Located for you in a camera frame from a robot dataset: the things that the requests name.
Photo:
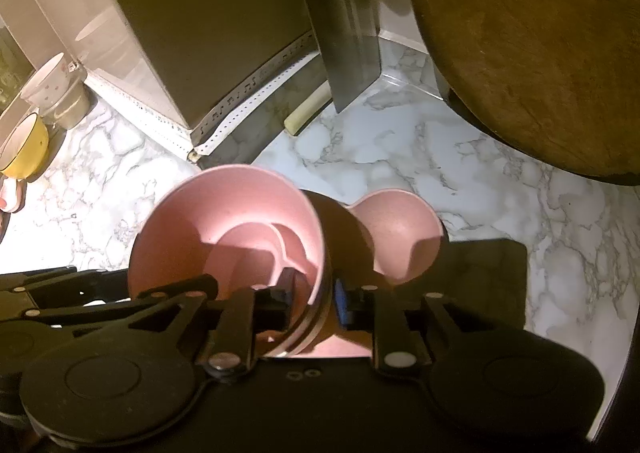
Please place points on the metal cleaver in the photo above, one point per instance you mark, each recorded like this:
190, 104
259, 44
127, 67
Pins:
345, 33

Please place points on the round wooden cutting board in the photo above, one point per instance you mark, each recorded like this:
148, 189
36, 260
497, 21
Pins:
525, 48

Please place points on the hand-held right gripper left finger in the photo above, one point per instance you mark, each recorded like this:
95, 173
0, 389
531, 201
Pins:
288, 288

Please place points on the small pink flower dish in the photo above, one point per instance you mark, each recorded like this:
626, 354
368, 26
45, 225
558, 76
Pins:
11, 195

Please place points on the white bowl with pink dots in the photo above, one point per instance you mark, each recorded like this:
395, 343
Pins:
47, 78

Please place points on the yellow bowl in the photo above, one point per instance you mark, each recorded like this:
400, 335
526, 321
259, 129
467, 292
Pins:
25, 148

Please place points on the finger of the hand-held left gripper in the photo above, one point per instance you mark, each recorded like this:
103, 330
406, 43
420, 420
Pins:
75, 312
60, 280

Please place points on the patterned sealing tape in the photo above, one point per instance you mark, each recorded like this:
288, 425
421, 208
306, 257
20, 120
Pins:
145, 110

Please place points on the clear glass container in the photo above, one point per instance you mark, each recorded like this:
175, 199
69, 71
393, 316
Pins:
70, 103

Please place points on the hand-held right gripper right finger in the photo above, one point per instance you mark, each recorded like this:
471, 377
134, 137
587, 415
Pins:
341, 303

